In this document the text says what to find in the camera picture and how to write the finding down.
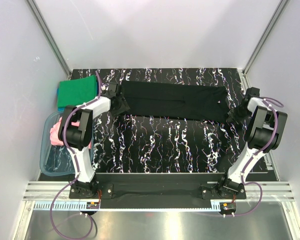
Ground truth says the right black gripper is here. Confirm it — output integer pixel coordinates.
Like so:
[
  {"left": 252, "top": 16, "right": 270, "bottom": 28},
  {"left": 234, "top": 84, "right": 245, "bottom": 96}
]
[{"left": 225, "top": 104, "right": 252, "bottom": 125}]

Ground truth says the black t shirt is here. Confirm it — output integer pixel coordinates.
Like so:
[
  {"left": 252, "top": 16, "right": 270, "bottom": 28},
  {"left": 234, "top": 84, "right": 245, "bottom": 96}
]
[{"left": 121, "top": 80, "right": 230, "bottom": 123}]

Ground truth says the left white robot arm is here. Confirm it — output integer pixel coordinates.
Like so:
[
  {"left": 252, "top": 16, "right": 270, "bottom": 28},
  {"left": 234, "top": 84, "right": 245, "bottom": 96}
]
[{"left": 58, "top": 95, "right": 130, "bottom": 198}]

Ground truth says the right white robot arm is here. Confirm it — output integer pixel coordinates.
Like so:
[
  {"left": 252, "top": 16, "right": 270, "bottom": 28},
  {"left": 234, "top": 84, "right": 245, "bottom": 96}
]
[{"left": 217, "top": 96, "right": 288, "bottom": 199}]

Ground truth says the folded green t shirt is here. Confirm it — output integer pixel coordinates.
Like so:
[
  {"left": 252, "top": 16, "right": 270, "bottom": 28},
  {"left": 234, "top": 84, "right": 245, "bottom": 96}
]
[{"left": 57, "top": 74, "right": 96, "bottom": 109}]

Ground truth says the folded blue t shirt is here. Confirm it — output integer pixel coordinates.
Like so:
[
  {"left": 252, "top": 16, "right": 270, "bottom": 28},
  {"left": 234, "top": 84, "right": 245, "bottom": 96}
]
[{"left": 55, "top": 82, "right": 99, "bottom": 112}]

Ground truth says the pink t shirt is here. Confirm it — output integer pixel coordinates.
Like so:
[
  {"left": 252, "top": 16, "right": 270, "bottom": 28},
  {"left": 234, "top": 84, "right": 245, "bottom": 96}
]
[{"left": 50, "top": 117, "right": 92, "bottom": 149}]

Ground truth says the clear blue plastic bin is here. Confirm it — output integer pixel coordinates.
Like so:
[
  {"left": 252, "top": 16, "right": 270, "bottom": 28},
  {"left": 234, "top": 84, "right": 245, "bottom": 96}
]
[{"left": 38, "top": 111, "right": 96, "bottom": 178}]

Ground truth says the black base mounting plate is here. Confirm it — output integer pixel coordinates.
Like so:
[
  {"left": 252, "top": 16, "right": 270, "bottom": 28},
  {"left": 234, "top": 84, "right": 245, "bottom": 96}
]
[{"left": 69, "top": 173, "right": 247, "bottom": 200}]

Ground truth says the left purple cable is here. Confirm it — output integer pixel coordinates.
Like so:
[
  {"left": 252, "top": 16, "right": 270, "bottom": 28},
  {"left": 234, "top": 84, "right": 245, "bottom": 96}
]
[{"left": 49, "top": 71, "right": 107, "bottom": 238}]

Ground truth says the right aluminium frame post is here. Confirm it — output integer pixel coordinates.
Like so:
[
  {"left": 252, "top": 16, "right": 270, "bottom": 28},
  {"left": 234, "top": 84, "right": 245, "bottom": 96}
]
[{"left": 242, "top": 0, "right": 290, "bottom": 76}]

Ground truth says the aluminium frame post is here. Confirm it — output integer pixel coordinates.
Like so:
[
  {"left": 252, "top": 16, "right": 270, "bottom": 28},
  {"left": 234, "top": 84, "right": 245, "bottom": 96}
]
[
  {"left": 242, "top": 0, "right": 290, "bottom": 76},
  {"left": 25, "top": 0, "right": 72, "bottom": 78}
]

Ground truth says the white slotted cable duct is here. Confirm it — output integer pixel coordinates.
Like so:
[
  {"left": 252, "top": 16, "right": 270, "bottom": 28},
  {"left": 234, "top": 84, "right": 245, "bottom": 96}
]
[{"left": 34, "top": 200, "right": 221, "bottom": 212}]

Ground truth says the left aluminium frame post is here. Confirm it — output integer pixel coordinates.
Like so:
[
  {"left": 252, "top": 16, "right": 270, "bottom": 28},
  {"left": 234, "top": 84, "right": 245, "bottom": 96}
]
[{"left": 25, "top": 0, "right": 72, "bottom": 78}]

